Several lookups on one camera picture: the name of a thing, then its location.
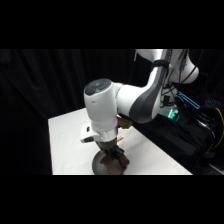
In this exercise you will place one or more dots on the blue lit strip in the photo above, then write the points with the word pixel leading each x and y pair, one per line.
pixel 188 99

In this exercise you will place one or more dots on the grey bowl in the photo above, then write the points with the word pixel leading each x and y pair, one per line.
pixel 97 165

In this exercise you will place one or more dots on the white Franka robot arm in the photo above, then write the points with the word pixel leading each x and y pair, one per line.
pixel 101 106

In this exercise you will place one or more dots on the red marker pen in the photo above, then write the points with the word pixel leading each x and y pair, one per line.
pixel 120 139

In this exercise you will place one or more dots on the green lit indicator light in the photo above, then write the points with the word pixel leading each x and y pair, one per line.
pixel 173 114

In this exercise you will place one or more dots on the black curtain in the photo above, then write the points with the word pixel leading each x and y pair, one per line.
pixel 33 86

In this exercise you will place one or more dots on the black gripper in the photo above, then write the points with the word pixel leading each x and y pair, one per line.
pixel 107 146

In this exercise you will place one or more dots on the small brown object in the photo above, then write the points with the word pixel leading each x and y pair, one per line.
pixel 124 122

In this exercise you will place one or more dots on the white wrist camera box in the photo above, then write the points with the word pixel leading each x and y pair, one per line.
pixel 87 133

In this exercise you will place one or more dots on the black robot stand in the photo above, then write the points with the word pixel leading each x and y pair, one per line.
pixel 186 140

